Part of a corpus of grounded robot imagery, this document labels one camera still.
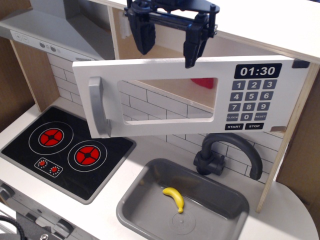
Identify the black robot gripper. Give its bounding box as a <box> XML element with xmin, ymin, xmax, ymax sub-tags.
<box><xmin>124</xmin><ymin>0</ymin><xmax>220</xmax><ymax>69</ymax></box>

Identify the white toy microwave door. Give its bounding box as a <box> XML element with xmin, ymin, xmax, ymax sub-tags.
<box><xmin>72</xmin><ymin>56</ymin><xmax>299</xmax><ymax>138</ymax></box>

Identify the red toy item in microwave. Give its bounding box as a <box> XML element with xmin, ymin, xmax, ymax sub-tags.
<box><xmin>191</xmin><ymin>77</ymin><xmax>214</xmax><ymax>89</ymax></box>

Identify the white wooden microwave cabinet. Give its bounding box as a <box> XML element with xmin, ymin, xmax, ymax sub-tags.
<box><xmin>120</xmin><ymin>0</ymin><xmax>320</xmax><ymax>211</ymax></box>

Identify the grey range hood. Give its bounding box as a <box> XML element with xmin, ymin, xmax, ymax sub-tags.
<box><xmin>0</xmin><ymin>0</ymin><xmax>115</xmax><ymax>62</ymax></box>

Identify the dark grey toy faucet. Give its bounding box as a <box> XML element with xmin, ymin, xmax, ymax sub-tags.
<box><xmin>193</xmin><ymin>132</ymin><xmax>263</xmax><ymax>181</ymax></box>

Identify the black toy stove top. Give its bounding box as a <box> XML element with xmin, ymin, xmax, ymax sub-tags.
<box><xmin>0</xmin><ymin>106</ymin><xmax>136</xmax><ymax>205</ymax></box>

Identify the yellow toy banana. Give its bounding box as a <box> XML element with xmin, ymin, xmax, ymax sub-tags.
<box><xmin>162</xmin><ymin>187</ymin><xmax>185</xmax><ymax>214</ymax></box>

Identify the grey toy sink basin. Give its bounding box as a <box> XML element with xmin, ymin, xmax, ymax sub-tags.
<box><xmin>116</xmin><ymin>158</ymin><xmax>250</xmax><ymax>240</ymax></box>

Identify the grey toy oven front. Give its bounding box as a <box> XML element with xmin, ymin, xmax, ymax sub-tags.
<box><xmin>0</xmin><ymin>181</ymin><xmax>96</xmax><ymax>240</ymax></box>

